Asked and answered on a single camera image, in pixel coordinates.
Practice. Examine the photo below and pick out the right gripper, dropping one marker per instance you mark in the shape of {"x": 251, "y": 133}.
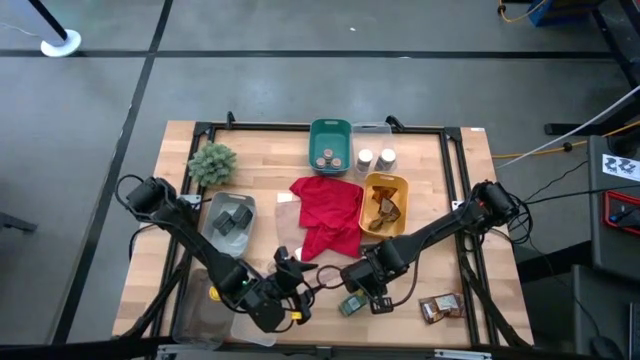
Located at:
{"x": 367, "y": 272}

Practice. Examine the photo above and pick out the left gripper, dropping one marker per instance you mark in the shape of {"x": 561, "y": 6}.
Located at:
{"x": 295, "y": 300}

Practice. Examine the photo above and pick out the green herb jar with label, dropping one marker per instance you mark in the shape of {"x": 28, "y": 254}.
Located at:
{"x": 352, "y": 304}

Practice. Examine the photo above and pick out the brown packet with white label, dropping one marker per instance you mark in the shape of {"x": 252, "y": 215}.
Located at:
{"x": 442, "y": 306}

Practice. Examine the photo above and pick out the grey plastic bin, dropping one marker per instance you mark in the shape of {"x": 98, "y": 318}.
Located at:
{"x": 227, "y": 245}

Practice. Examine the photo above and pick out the brown spice packet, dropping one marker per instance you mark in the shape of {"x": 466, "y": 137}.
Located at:
{"x": 384, "y": 192}
{"x": 378, "y": 223}
{"x": 390, "y": 210}

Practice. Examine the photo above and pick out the brown spice glass jar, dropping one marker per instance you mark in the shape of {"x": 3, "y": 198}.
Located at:
{"x": 321, "y": 162}
{"x": 336, "y": 163}
{"x": 328, "y": 153}

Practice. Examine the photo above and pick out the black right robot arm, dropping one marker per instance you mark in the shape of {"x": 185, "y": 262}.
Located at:
{"x": 440, "y": 230}

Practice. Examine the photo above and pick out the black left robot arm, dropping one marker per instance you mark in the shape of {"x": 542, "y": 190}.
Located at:
{"x": 180, "y": 235}

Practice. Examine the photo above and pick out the red cloth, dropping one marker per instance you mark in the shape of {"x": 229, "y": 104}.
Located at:
{"x": 325, "y": 210}

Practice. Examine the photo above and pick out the yellow plastic bin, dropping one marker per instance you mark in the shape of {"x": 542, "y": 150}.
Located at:
{"x": 400, "y": 220}

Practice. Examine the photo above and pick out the smoky clear plastic bin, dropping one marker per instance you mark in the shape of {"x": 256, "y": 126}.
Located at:
{"x": 192, "y": 315}

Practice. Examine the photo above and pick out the silver mounting plate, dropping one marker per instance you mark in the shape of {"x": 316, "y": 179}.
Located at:
{"x": 190, "y": 199}
{"x": 455, "y": 205}

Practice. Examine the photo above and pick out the green artificial plant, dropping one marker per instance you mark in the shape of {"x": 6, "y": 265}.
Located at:
{"x": 212, "y": 165}

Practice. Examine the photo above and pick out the white-lid spice jar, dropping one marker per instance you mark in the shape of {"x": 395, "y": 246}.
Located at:
{"x": 364, "y": 156}
{"x": 386, "y": 156}

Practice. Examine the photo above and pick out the teal plastic bin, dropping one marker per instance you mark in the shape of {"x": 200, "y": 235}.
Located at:
{"x": 330, "y": 135}

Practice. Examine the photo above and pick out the dark grey box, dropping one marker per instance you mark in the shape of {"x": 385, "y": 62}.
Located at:
{"x": 600, "y": 300}

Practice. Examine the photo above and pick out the black computer mouse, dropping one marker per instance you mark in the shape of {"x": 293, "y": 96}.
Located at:
{"x": 605, "y": 348}

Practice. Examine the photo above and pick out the black equipment cabinet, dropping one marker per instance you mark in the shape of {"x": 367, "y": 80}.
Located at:
{"x": 597, "y": 225}

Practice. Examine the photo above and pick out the black crossbar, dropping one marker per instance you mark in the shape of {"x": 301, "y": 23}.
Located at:
{"x": 75, "y": 350}

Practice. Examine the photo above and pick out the red-framed device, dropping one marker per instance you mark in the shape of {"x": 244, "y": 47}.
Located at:
{"x": 622, "y": 215}

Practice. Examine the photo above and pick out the white sticker with black print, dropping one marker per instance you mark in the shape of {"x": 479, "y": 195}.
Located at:
{"x": 620, "y": 167}

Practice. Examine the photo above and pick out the black furniture foot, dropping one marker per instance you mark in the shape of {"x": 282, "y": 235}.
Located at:
{"x": 17, "y": 222}

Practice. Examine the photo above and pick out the black pole with white base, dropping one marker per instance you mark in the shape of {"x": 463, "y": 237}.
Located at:
{"x": 61, "y": 47}

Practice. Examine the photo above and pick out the blue box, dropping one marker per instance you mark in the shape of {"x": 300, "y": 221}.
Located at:
{"x": 555, "y": 12}

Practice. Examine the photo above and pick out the black metal stand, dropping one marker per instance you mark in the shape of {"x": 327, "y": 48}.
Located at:
{"x": 622, "y": 50}

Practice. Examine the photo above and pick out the black aluminium table frame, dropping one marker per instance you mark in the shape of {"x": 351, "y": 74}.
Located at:
{"x": 260, "y": 127}

